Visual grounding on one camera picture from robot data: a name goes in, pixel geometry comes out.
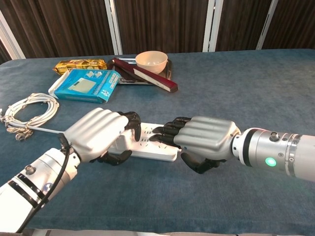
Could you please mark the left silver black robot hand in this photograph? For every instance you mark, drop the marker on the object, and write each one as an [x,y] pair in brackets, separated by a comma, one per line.
[96,130]

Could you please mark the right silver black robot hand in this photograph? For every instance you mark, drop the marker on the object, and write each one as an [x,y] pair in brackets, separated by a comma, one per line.
[206,137]

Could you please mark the white power strip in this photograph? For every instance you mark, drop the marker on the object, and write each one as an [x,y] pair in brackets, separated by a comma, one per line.
[152,151]

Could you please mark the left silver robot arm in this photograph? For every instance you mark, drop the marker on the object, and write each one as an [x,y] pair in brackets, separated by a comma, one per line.
[32,182]

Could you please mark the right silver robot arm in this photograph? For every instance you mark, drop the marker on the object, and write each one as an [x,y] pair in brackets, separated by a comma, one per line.
[275,152]

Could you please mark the blue cardboard box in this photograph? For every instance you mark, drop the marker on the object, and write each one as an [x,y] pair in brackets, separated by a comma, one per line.
[83,84]

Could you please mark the dark brown pouch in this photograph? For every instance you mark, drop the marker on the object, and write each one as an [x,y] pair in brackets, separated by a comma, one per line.
[125,76]

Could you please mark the gold snack package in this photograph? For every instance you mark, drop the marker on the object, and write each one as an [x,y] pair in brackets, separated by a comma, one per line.
[78,64]

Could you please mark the blue tablecloth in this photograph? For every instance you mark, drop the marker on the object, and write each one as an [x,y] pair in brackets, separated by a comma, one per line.
[172,201]

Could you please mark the brown twine tie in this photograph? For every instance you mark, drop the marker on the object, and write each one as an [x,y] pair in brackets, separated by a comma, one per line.
[22,134]

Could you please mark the long maroon box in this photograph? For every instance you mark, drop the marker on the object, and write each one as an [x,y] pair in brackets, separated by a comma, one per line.
[158,80]

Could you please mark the metal tray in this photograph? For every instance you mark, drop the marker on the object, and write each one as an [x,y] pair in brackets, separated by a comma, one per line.
[167,70]

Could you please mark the cream plastic bowl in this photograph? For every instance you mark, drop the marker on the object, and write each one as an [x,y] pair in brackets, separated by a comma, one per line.
[151,61]

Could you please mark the white frame post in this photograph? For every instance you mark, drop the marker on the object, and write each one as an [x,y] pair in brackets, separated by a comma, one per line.
[267,24]
[9,37]
[113,27]
[212,27]

